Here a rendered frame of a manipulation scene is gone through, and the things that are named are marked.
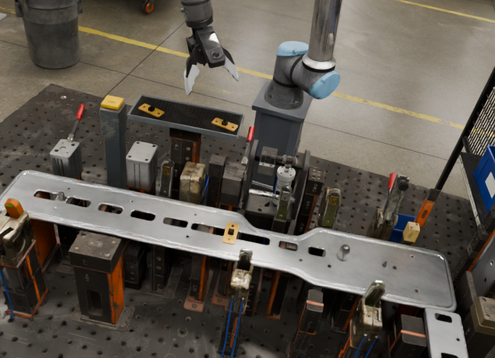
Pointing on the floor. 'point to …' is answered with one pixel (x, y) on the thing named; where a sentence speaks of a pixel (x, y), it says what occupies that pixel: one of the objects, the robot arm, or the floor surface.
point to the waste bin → (50, 23)
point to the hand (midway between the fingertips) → (213, 89)
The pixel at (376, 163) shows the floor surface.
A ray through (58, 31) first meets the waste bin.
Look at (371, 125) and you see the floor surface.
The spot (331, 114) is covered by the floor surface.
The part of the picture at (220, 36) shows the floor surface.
